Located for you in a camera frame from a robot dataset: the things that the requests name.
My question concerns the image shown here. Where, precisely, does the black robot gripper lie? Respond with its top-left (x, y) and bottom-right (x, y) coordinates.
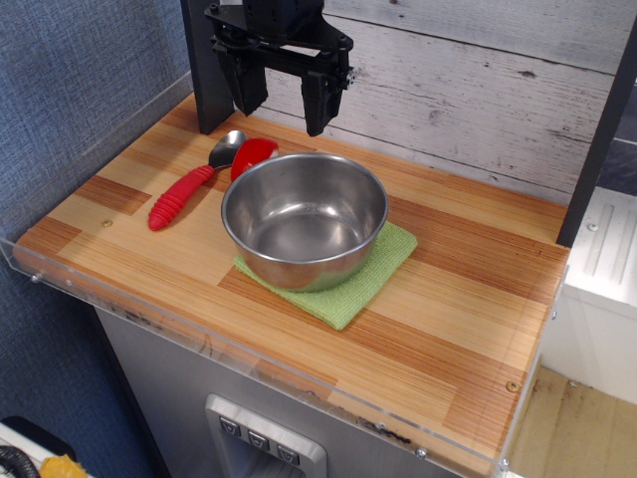
top-left (205, 1), bottom-right (353, 136)

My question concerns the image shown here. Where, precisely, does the red-handled metal spoon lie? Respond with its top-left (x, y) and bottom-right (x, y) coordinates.
top-left (147, 129), bottom-right (247, 231)

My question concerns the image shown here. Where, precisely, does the stainless steel bowl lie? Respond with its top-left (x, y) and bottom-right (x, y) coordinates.
top-left (221, 152), bottom-right (389, 292)

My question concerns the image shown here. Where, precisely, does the red round plastic object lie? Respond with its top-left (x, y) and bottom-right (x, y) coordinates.
top-left (231, 137), bottom-right (279, 181)

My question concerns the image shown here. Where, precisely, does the green cloth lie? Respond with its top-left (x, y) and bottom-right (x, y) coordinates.
top-left (233, 222), bottom-right (418, 331)

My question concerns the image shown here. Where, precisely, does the clear acrylic table guard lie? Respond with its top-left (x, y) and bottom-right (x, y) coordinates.
top-left (8, 74), bottom-right (572, 477)

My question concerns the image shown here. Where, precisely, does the silver toy fridge cabinet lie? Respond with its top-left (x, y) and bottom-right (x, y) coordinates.
top-left (98, 311), bottom-right (451, 477)

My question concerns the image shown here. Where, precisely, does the white ribbed appliance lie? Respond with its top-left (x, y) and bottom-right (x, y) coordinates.
top-left (540, 187), bottom-right (636, 403)

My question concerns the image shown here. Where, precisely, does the black and yellow object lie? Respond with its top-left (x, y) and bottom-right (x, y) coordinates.
top-left (1, 416), bottom-right (77, 472)

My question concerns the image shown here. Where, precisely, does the left dark vertical post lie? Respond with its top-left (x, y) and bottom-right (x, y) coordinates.
top-left (180, 0), bottom-right (235, 134)

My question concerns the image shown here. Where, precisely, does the dark vertical post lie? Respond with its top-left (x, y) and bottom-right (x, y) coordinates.
top-left (180, 0), bottom-right (235, 134)
top-left (556, 20), bottom-right (636, 248)

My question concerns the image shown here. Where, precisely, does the right dark vertical post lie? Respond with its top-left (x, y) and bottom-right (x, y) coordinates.
top-left (556, 20), bottom-right (636, 248)

